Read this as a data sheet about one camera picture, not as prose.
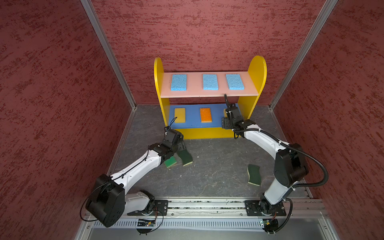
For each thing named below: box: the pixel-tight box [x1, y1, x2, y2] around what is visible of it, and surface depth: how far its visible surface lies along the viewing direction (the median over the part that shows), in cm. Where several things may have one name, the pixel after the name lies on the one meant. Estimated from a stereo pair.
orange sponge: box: [200, 108, 212, 123], surface depth 97 cm
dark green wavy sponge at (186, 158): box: [177, 149, 193, 167], surface depth 93 cm
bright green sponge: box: [164, 155, 177, 168], surface depth 91 cm
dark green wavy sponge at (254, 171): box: [247, 164, 262, 187], surface depth 85 cm
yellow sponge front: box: [174, 108, 186, 124], surface depth 96 cm
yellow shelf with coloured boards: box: [154, 55, 268, 140], surface depth 77 cm
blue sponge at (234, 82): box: [226, 74, 245, 90], surface depth 76 cm
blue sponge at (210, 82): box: [202, 74, 219, 91], surface depth 76 cm
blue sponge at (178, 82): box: [171, 74, 187, 91], surface depth 75 cm
